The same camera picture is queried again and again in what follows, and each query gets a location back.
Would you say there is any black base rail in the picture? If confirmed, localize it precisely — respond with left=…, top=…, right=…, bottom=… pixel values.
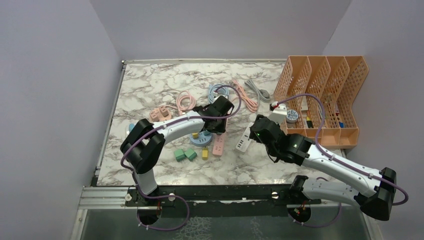
left=124, top=184, right=303, bottom=218

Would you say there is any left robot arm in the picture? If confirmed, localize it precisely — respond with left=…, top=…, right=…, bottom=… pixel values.
left=120, top=96, right=236, bottom=206

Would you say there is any pink long power strip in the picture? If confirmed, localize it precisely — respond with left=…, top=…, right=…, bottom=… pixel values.
left=212, top=132, right=227, bottom=157

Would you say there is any pink power strip cable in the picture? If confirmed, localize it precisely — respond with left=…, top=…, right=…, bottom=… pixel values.
left=230, top=79, right=259, bottom=114

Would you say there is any pink coiled cable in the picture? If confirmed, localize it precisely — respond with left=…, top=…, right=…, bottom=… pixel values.
left=165, top=90, right=197, bottom=115

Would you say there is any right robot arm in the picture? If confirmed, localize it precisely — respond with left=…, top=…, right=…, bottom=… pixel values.
left=249, top=115, right=397, bottom=221

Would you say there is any white power strip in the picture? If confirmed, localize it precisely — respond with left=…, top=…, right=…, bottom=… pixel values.
left=235, top=122, right=254, bottom=153

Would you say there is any pink round power strip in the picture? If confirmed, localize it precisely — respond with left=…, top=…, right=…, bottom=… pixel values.
left=149, top=107, right=172, bottom=122

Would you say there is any pink brown plug adapter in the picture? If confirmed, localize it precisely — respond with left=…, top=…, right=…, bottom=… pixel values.
left=158, top=106, right=170, bottom=118

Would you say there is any blue coiled power cable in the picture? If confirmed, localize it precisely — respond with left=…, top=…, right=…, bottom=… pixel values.
left=207, top=83, right=230, bottom=104

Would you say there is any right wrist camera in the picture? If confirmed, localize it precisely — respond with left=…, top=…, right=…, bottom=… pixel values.
left=267, top=101, right=288, bottom=125

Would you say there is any orange plastic file rack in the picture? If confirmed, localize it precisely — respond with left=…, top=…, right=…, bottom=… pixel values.
left=274, top=55, right=369, bottom=149

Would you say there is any green plug adapter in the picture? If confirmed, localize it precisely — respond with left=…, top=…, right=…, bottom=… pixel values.
left=184, top=148, right=198, bottom=162
left=173, top=148, right=186, bottom=162

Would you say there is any blue round power strip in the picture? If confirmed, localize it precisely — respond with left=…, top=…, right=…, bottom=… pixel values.
left=189, top=131, right=213, bottom=147

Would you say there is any grey bundled cable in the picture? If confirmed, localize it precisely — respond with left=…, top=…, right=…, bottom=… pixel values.
left=244, top=79, right=273, bottom=104

